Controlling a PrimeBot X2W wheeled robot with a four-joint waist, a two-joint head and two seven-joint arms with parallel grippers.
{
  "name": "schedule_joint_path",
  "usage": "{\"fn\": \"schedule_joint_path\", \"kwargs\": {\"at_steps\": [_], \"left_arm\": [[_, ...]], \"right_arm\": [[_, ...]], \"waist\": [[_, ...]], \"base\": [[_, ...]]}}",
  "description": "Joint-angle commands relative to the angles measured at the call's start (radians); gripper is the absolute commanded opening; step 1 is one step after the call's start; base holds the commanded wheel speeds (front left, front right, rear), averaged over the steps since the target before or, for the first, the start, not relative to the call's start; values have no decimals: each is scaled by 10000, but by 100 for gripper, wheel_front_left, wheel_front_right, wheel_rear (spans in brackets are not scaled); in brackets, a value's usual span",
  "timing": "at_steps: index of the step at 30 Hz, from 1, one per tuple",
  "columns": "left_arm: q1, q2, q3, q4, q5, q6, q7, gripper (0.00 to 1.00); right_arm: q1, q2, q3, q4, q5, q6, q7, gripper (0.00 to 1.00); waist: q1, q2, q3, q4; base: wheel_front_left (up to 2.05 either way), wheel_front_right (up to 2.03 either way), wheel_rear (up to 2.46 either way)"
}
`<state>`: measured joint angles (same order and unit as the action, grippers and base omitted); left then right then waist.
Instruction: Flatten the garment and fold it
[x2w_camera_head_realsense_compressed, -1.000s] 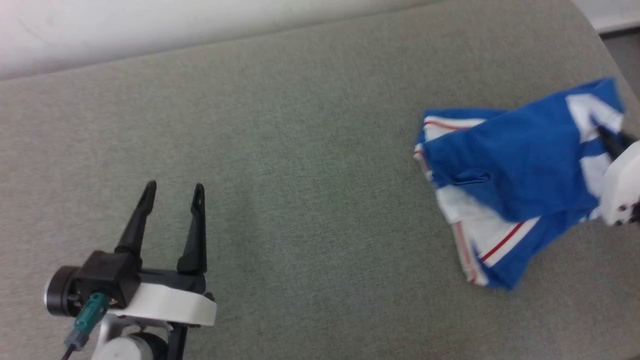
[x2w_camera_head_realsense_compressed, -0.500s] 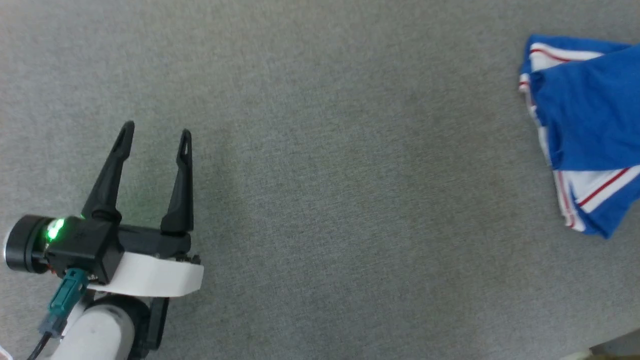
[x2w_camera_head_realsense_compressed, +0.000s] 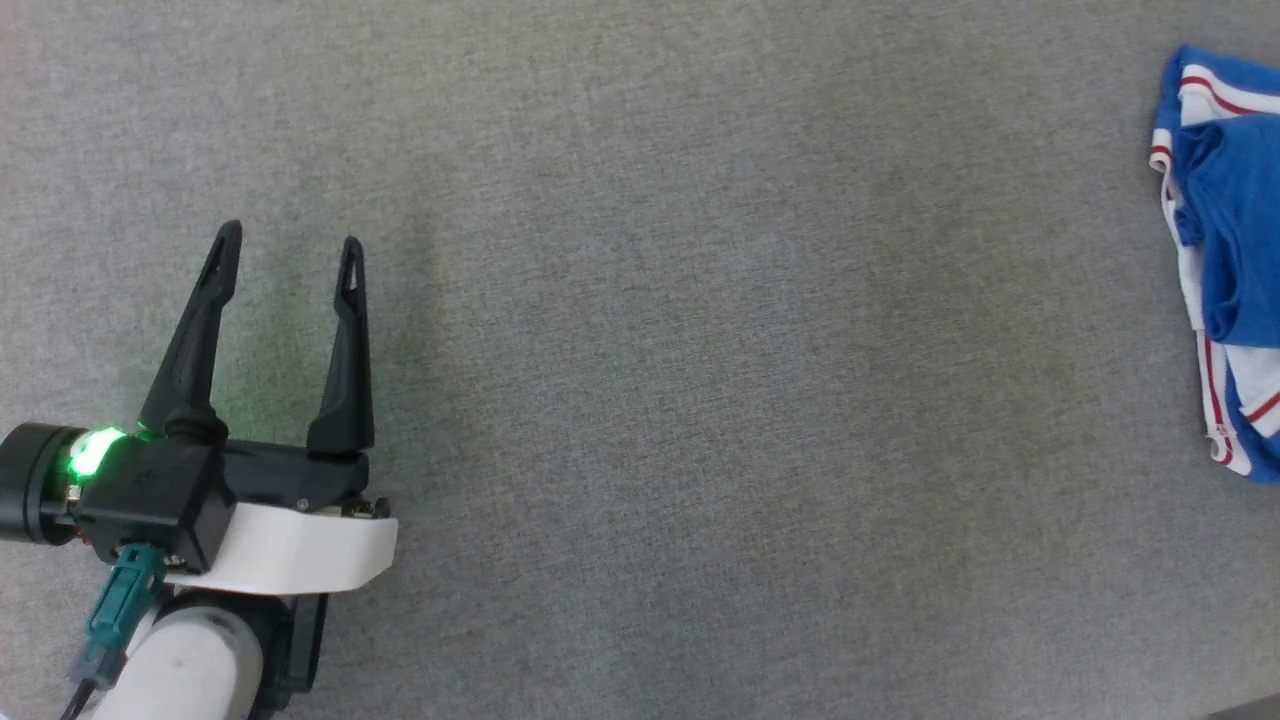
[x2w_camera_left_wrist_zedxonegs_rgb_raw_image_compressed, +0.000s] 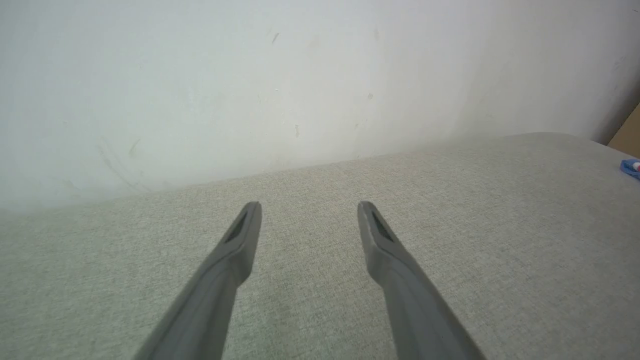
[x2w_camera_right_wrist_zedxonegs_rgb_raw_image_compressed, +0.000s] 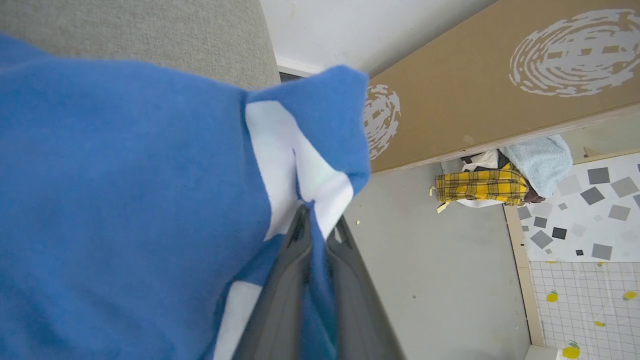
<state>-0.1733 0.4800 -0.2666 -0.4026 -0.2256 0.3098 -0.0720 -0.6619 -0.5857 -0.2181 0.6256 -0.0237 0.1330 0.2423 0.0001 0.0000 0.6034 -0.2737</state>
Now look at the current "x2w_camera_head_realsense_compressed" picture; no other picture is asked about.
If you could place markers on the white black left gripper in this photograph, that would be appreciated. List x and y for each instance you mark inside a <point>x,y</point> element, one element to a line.
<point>300,545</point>

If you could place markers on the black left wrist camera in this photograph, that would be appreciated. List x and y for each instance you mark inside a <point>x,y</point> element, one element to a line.
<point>160,490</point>

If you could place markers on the blue white red-striped garment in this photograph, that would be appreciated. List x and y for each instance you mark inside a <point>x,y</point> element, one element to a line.
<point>1235,220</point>

